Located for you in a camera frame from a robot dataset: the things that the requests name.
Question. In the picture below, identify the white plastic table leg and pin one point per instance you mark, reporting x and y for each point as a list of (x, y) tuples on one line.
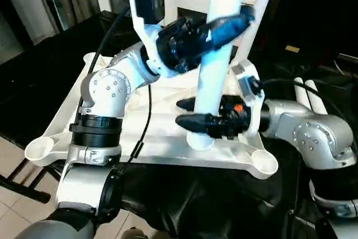
[(215, 82), (301, 90), (313, 90), (260, 9)]

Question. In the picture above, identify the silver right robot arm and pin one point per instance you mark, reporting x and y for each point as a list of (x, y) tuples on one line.
[(313, 132)]

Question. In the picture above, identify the small yellow tag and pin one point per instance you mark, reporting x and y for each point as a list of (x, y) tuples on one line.
[(292, 48)]

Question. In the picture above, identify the black work mat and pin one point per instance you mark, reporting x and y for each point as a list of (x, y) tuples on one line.
[(212, 205)]

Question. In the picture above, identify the black flat screen panel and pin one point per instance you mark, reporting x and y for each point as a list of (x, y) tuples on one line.
[(347, 58)]

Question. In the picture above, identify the black metal floor frame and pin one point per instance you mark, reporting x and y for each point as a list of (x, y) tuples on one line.
[(22, 186)]

